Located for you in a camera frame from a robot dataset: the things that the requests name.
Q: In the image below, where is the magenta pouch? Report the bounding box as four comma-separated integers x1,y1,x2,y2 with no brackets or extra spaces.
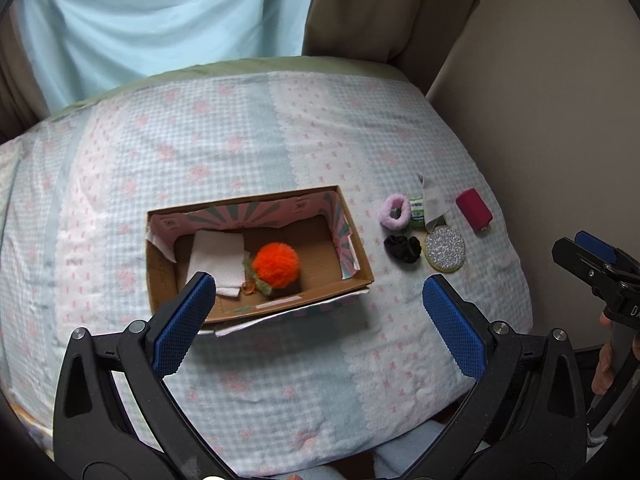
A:
456,188,494,233

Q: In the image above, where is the round silver glitter sponge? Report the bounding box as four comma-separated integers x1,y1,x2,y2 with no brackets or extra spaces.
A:
423,226,466,273

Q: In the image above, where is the grey cloth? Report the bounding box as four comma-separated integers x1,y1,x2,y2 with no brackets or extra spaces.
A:
416,172,448,231

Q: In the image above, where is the green wet wipes pack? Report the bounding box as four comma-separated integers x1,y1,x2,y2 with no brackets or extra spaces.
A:
409,198,448,231

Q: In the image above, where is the white cloth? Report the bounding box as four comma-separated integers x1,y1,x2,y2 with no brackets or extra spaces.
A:
186,230,245,298

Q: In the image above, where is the black velvet scrunchie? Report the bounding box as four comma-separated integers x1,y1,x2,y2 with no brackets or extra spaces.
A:
384,235,422,264

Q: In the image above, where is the pink fluffy scrunchie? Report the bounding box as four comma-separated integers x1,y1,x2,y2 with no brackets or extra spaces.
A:
378,193,411,232

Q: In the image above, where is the orange pompom keychain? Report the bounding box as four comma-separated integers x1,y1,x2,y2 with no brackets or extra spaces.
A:
243,242,300,296

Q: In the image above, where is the cardboard box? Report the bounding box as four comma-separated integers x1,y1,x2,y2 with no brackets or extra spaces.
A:
145,185,374,336

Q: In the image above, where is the person's right hand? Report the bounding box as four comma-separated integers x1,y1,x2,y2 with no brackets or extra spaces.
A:
591,336,640,396

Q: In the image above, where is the checked floral bed sheet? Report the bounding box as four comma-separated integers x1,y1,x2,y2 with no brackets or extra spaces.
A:
0,70,533,478

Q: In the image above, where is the brown right curtain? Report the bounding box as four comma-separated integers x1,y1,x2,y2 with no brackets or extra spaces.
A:
303,0,478,93

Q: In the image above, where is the brown curtain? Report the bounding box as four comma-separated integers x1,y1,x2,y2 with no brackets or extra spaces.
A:
0,10,50,143
303,0,478,93

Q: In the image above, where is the brown left curtain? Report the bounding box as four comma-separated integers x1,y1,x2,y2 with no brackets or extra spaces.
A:
0,10,50,143

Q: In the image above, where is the light blue hanging cloth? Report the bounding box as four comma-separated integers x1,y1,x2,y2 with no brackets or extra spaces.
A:
14,0,310,112

